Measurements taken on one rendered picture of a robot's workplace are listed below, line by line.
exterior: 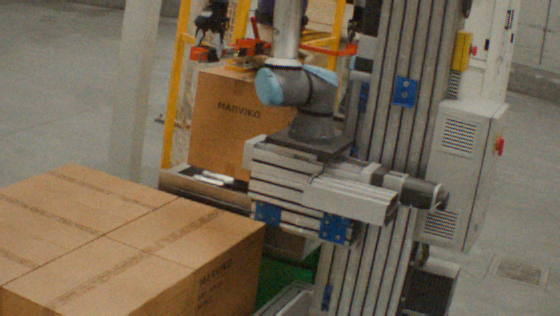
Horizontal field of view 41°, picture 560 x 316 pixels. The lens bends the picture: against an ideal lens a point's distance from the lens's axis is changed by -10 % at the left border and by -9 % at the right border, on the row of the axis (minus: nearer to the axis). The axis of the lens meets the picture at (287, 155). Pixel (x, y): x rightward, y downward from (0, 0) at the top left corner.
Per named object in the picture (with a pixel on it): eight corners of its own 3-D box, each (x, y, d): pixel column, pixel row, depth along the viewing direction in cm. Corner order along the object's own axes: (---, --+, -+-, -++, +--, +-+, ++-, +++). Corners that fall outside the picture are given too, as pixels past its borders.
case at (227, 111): (250, 139, 396) (262, 57, 385) (328, 160, 381) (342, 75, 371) (186, 164, 342) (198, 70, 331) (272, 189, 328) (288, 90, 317)
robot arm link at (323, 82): (341, 113, 262) (348, 72, 258) (305, 113, 255) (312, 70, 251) (321, 103, 272) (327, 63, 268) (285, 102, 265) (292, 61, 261)
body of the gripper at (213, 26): (228, 33, 298) (233, 1, 295) (217, 34, 290) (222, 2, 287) (210, 29, 301) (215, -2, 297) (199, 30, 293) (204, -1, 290)
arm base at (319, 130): (340, 139, 271) (345, 109, 268) (324, 148, 257) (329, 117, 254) (297, 128, 276) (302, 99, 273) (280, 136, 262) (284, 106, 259)
